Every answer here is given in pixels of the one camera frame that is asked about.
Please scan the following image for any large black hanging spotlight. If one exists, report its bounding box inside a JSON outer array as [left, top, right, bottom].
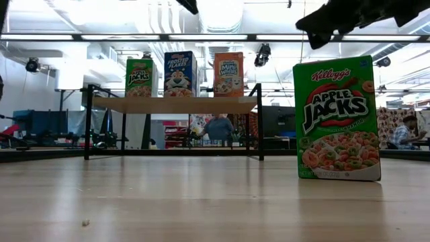
[[253, 43, 272, 68]]

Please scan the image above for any black table edge rail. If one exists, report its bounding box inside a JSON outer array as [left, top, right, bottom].
[[0, 147, 430, 163]]

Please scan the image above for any black background equipment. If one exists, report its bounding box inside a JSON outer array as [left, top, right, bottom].
[[65, 130, 130, 151]]

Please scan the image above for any blue Frosted Flakes cereal box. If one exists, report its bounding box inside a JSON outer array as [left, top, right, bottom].
[[163, 50, 200, 99]]

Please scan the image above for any small potted plant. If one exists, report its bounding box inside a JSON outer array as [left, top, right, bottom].
[[230, 129, 245, 148]]

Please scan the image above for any brown patterned fabric divider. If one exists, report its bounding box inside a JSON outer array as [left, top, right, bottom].
[[376, 107, 418, 151]]

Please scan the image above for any orange patterned panel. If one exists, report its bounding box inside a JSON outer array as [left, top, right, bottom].
[[234, 113, 260, 149]]

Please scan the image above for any blue grey cloth divider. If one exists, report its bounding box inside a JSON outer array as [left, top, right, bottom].
[[12, 109, 112, 135]]

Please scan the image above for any wooden shelf with black frame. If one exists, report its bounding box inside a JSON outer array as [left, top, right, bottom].
[[80, 83, 265, 161]]

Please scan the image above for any green Apple Jacks cereal box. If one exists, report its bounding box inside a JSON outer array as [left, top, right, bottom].
[[124, 58, 159, 99], [292, 54, 382, 183]]

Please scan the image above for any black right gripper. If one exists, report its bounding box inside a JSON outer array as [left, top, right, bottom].
[[295, 0, 397, 50]]

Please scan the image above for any thin hanging cable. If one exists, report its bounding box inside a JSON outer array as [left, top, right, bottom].
[[300, 0, 307, 65]]

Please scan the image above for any black overhead frame beam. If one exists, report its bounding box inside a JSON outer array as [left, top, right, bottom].
[[0, 32, 430, 44]]

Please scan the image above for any red storage rack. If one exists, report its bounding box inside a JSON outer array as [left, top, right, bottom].
[[163, 120, 189, 149]]

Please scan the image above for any black cabinet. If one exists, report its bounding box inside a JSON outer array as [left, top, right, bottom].
[[261, 105, 298, 151]]

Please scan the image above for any person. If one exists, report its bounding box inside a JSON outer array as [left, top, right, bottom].
[[385, 115, 428, 151], [200, 113, 235, 146]]

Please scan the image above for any orange Frosted Mini Wheats box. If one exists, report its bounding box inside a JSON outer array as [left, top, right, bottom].
[[213, 51, 245, 99]]

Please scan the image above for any silver ventilation duct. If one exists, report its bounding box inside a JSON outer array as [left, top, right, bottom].
[[197, 0, 245, 34]]

